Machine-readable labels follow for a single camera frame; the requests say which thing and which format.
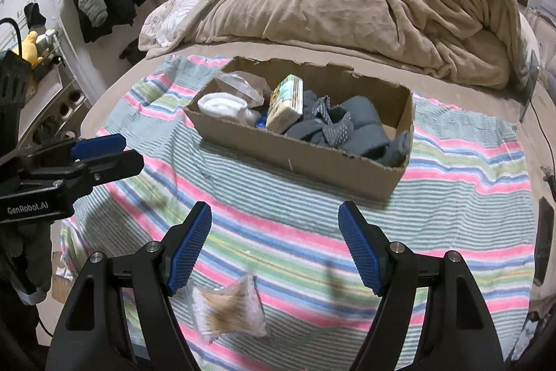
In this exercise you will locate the white floral quilt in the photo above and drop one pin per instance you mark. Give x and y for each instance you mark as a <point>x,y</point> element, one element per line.
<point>169,23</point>

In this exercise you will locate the white storage shelf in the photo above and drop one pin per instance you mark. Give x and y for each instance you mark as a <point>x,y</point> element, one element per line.
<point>65,93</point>

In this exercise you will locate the cardboard box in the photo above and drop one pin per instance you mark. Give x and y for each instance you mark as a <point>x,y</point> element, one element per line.
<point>325,166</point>

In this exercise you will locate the black hat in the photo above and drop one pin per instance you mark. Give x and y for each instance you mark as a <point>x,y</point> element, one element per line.
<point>34,14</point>

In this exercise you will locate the dark cloth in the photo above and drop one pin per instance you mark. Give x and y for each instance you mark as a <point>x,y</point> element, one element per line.
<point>132,51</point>

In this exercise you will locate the blue packet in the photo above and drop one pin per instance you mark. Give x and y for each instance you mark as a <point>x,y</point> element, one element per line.
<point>262,121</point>

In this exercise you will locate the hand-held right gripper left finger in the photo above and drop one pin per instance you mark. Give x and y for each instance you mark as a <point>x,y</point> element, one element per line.
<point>191,249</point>

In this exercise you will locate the striped bed cover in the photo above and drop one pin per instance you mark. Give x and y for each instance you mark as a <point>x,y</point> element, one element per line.
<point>282,232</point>

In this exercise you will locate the white socks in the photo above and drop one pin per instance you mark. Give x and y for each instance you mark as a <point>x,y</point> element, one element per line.
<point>221,106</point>

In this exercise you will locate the dotted grey sock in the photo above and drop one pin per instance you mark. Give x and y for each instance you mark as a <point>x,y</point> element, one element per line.
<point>336,132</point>

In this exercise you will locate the beige duvet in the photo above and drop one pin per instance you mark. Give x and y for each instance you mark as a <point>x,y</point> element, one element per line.
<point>347,6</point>

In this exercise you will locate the yellow-green tissue pack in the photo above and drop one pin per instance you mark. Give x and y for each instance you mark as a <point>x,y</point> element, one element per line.
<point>284,106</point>

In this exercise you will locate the white plush toy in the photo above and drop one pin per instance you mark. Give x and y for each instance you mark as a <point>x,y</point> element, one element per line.
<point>47,38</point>

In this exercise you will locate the grey hanging garment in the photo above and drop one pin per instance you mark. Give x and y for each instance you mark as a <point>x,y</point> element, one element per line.
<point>93,3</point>

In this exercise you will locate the bag of cotton swabs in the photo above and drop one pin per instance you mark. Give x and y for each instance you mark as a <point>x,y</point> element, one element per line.
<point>228,310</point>

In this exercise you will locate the yellow plush toy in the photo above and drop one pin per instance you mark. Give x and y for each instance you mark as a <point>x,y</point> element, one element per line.
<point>28,47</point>

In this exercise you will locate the plain grey sock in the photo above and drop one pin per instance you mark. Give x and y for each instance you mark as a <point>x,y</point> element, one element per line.
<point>369,123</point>

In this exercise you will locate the clear snack bag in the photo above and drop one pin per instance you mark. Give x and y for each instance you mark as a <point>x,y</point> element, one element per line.
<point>243,86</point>

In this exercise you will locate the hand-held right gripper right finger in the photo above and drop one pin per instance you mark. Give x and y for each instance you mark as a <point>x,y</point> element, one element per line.
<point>360,249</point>

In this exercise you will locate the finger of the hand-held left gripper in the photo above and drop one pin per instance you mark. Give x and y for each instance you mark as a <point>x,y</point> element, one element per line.
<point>117,166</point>
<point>100,146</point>

